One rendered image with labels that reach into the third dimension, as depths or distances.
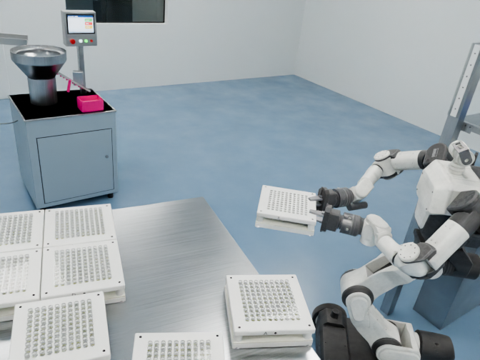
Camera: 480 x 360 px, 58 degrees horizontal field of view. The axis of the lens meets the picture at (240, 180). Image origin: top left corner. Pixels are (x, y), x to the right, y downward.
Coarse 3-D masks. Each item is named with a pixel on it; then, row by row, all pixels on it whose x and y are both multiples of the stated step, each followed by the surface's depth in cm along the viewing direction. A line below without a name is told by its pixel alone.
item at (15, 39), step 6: (0, 36) 346; (6, 36) 347; (12, 36) 349; (18, 36) 350; (24, 36) 352; (0, 42) 333; (6, 42) 335; (12, 42) 336; (18, 42) 338; (24, 42) 339
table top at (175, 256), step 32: (128, 224) 177; (160, 224) 180; (192, 224) 182; (128, 256) 160; (160, 256) 162; (192, 256) 164; (224, 256) 166; (128, 288) 146; (160, 288) 147; (192, 288) 149; (128, 320) 134; (160, 320) 135; (192, 320) 136; (224, 320) 138; (0, 352) 119; (128, 352) 123; (224, 352) 127; (256, 352) 128; (288, 352) 129
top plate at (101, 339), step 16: (16, 304) 125; (32, 304) 126; (48, 304) 126; (80, 304) 128; (96, 304) 128; (16, 320) 120; (32, 320) 121; (80, 320) 123; (96, 320) 123; (16, 336) 116; (32, 336) 116; (96, 336) 118; (16, 352) 111; (64, 352) 113; (80, 352) 113; (96, 352) 114
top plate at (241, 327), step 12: (228, 276) 145; (240, 276) 146; (252, 276) 146; (264, 276) 147; (276, 276) 148; (288, 276) 148; (228, 288) 140; (276, 288) 143; (300, 288) 144; (240, 300) 136; (252, 300) 137; (300, 300) 139; (240, 312) 132; (300, 312) 134; (240, 324) 127; (252, 324) 128; (264, 324) 128; (276, 324) 129; (288, 324) 129; (300, 324) 130; (312, 324) 130
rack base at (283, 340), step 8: (224, 288) 148; (232, 328) 132; (232, 336) 129; (248, 336) 130; (256, 336) 130; (264, 336) 130; (272, 336) 131; (280, 336) 131; (288, 336) 131; (296, 336) 132; (232, 344) 128; (240, 344) 128; (248, 344) 128; (256, 344) 129; (264, 344) 129; (272, 344) 130; (280, 344) 130; (288, 344) 130; (296, 344) 131; (304, 344) 132
